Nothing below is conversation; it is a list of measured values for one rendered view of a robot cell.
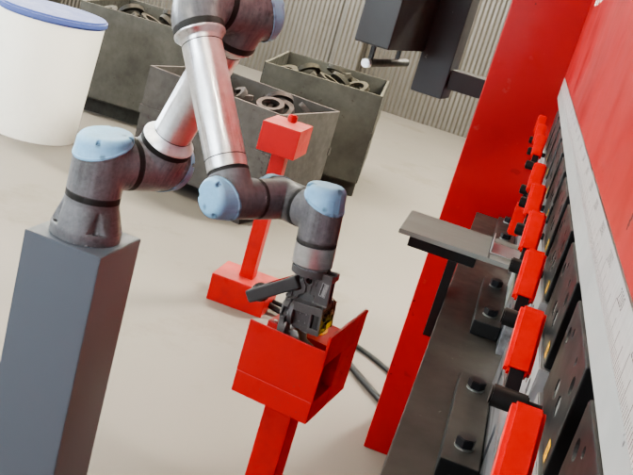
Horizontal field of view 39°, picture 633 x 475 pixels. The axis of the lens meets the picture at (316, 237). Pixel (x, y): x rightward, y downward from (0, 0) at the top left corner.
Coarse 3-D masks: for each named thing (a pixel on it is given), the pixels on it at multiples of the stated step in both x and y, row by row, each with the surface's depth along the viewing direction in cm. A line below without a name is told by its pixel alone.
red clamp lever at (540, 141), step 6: (540, 138) 187; (546, 138) 187; (534, 144) 186; (540, 144) 186; (534, 150) 185; (540, 150) 185; (534, 156) 184; (540, 156) 185; (528, 162) 183; (534, 162) 183; (528, 168) 183
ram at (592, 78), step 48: (624, 0) 135; (576, 48) 240; (624, 48) 109; (576, 96) 168; (624, 96) 92; (624, 144) 79; (576, 192) 105; (624, 192) 69; (576, 240) 89; (624, 240) 62; (624, 432) 43
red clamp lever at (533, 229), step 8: (528, 216) 112; (536, 216) 112; (544, 216) 112; (528, 224) 111; (536, 224) 111; (528, 232) 110; (536, 232) 110; (520, 240) 111; (528, 240) 110; (536, 240) 110; (520, 248) 110; (528, 248) 109; (536, 248) 109; (520, 256) 109; (512, 264) 108; (520, 264) 108
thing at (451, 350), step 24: (480, 216) 265; (480, 264) 216; (456, 288) 193; (456, 312) 179; (432, 336) 163; (456, 336) 166; (480, 336) 170; (432, 360) 153; (456, 360) 156; (480, 360) 159; (432, 384) 144; (408, 408) 133; (432, 408) 135; (408, 432) 126; (432, 432) 128; (408, 456) 120; (432, 456) 122
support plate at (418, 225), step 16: (416, 224) 185; (432, 224) 189; (448, 224) 192; (432, 240) 178; (448, 240) 180; (464, 240) 183; (480, 240) 187; (496, 240) 191; (480, 256) 176; (496, 256) 179
